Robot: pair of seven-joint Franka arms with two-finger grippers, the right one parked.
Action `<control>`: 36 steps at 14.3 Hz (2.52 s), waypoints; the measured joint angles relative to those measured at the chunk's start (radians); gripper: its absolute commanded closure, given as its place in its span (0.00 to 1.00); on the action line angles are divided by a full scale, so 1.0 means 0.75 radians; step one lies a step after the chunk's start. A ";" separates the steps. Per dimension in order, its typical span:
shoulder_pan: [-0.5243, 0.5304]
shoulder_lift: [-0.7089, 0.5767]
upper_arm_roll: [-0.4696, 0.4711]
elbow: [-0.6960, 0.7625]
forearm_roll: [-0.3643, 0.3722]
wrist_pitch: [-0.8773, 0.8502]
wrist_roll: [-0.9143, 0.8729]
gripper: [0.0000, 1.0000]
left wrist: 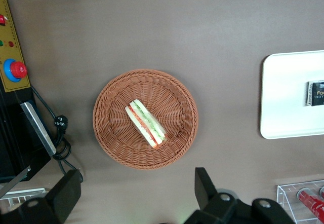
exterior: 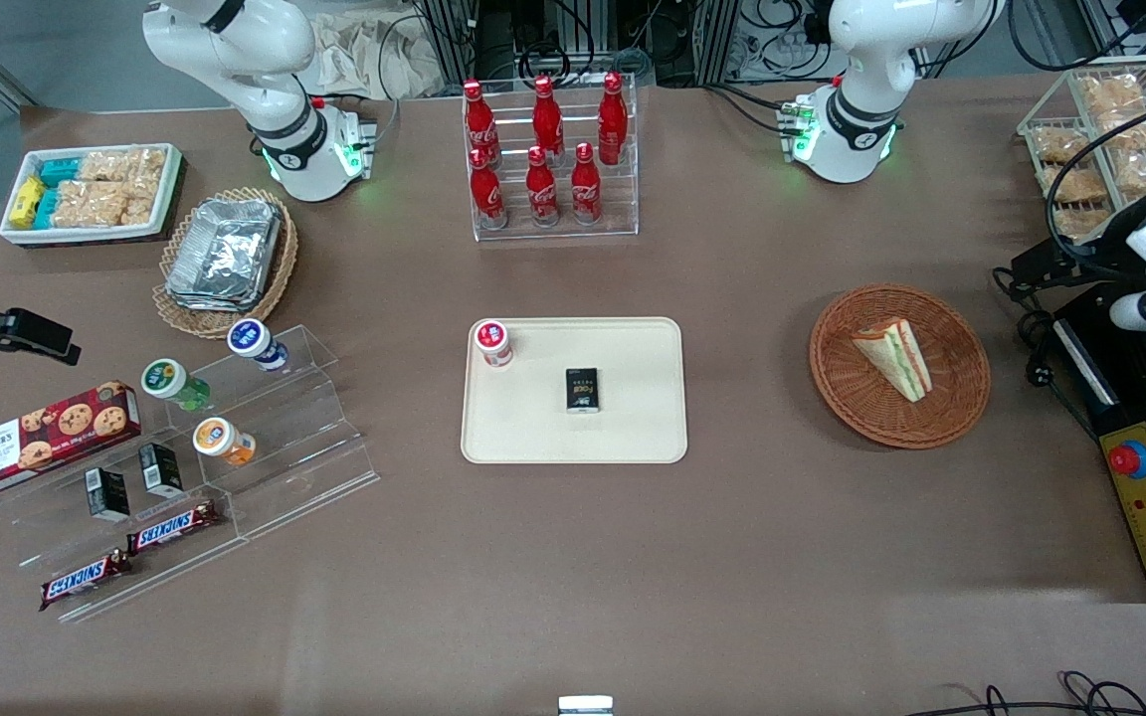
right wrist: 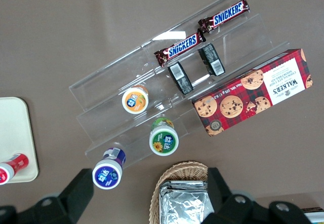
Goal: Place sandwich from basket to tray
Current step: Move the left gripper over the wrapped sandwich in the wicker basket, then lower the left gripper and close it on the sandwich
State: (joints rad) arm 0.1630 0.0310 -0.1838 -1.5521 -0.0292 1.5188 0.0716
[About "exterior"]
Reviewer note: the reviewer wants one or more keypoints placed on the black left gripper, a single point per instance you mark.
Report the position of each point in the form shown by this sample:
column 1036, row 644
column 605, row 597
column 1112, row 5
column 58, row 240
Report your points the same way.
column 1096, row 246

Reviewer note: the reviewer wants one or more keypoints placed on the triangular sandwich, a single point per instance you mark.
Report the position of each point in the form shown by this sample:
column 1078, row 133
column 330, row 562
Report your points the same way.
column 896, row 356

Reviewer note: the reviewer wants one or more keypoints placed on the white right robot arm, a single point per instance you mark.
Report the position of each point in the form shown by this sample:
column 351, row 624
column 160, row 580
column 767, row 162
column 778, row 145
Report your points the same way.
column 304, row 154

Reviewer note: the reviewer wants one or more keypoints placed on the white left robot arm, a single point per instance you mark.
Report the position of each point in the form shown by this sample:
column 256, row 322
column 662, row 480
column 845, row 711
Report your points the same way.
column 857, row 129

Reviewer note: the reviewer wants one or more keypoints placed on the brown round wicker basket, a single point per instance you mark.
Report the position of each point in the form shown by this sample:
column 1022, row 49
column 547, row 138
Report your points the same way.
column 861, row 408

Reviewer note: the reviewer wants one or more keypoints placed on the light oval wicker basket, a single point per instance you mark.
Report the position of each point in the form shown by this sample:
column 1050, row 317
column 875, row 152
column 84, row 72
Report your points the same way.
column 280, row 268

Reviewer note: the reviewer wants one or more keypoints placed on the beige plastic tray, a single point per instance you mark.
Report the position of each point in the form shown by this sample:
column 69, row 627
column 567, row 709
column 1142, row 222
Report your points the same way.
column 533, row 428

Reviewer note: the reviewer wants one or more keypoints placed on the red Walkers cookie box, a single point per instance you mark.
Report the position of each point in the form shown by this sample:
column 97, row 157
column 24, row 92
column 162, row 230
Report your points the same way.
column 46, row 438

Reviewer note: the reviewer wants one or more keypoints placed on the white rectangular snack bin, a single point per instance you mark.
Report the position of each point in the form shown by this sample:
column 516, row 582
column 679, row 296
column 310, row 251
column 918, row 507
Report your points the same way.
column 86, row 233

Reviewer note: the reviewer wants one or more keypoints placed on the green-capped small bottle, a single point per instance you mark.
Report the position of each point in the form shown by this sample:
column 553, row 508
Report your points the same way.
column 167, row 380

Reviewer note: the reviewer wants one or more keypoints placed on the teal small box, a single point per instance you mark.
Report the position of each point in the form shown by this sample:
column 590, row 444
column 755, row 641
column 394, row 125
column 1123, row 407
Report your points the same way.
column 48, row 207
column 61, row 171

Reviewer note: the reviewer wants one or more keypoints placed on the yellow small box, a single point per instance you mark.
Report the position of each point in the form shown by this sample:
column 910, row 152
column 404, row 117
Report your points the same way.
column 27, row 201

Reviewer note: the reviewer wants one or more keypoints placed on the clear-wrapped rice cracker packet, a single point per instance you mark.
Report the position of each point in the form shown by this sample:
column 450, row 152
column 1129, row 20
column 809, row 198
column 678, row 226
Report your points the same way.
column 91, row 204
column 139, row 209
column 146, row 163
column 103, row 166

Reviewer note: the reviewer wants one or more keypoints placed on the black machine housing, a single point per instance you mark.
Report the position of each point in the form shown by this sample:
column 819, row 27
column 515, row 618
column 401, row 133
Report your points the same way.
column 1130, row 398

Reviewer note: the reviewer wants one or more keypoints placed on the small black white-label box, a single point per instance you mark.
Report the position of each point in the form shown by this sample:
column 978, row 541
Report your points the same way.
column 160, row 470
column 107, row 495

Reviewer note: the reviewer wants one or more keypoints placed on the orange-capped small bottle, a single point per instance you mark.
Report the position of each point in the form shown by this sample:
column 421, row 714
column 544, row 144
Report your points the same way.
column 218, row 439

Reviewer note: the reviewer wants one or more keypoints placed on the stack of foil trays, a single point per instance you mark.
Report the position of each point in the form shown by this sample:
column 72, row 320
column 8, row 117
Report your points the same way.
column 225, row 254

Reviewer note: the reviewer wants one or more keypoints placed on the blue-capped small bottle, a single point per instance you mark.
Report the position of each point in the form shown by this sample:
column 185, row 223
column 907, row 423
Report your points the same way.
column 253, row 340

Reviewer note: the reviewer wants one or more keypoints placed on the red emergency stop button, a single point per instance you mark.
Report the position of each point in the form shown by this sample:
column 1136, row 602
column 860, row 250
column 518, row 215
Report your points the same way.
column 1130, row 459

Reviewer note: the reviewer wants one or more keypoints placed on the Snickers chocolate bar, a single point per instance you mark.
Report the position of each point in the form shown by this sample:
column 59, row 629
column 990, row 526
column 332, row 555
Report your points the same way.
column 84, row 580
column 173, row 527

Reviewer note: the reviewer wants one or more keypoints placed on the clear acrylic stepped display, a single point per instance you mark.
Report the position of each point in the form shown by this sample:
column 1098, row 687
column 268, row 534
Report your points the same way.
column 304, row 438

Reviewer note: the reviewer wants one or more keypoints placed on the crumpled beige cloth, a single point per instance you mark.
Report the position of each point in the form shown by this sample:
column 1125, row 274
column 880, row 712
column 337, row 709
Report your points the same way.
column 374, row 55

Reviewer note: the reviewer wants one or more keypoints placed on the red-capped small white bottle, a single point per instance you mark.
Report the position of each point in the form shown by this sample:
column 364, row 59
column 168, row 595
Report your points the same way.
column 493, row 343

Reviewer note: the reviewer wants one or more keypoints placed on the red cola bottle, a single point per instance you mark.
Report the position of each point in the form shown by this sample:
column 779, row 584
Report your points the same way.
column 541, row 191
column 479, row 124
column 613, row 119
column 586, row 189
column 487, row 194
column 547, row 119

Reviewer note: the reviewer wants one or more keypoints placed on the small black box gold print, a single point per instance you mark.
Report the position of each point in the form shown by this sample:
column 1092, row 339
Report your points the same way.
column 583, row 390

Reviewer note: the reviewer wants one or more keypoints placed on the clear acrylic bottle rack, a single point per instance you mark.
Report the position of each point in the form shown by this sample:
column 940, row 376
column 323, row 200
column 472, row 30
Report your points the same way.
column 558, row 231

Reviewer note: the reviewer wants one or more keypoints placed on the aluminium frame equipment rack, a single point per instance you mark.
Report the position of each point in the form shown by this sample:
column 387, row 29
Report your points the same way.
column 692, row 40

